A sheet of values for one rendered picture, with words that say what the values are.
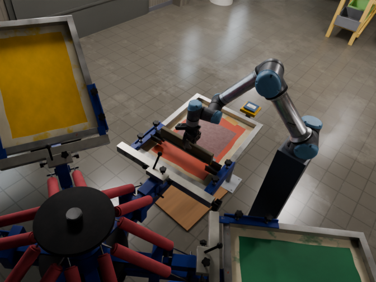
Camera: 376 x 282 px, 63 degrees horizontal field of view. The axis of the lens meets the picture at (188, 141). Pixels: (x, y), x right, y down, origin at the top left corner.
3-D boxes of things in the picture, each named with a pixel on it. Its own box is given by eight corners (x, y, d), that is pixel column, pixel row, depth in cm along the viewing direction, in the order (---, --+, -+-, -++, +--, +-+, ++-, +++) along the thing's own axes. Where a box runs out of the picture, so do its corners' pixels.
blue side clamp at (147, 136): (159, 128, 220) (159, 121, 215) (164, 131, 218) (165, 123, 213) (130, 151, 201) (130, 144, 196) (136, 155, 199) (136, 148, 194)
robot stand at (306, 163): (262, 243, 267) (317, 149, 183) (252, 259, 256) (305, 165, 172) (244, 231, 274) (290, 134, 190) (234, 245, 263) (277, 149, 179)
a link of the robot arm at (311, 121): (315, 134, 178) (324, 116, 168) (314, 149, 168) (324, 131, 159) (294, 127, 180) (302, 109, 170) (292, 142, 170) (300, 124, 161)
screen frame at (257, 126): (196, 97, 249) (197, 93, 246) (262, 128, 230) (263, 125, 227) (131, 151, 199) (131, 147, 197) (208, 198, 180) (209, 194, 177)
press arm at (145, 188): (156, 175, 183) (156, 170, 179) (164, 181, 181) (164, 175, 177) (137, 194, 172) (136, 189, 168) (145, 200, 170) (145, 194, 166)
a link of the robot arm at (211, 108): (225, 105, 171) (206, 99, 173) (220, 117, 163) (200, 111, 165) (222, 116, 177) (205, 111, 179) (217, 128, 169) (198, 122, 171)
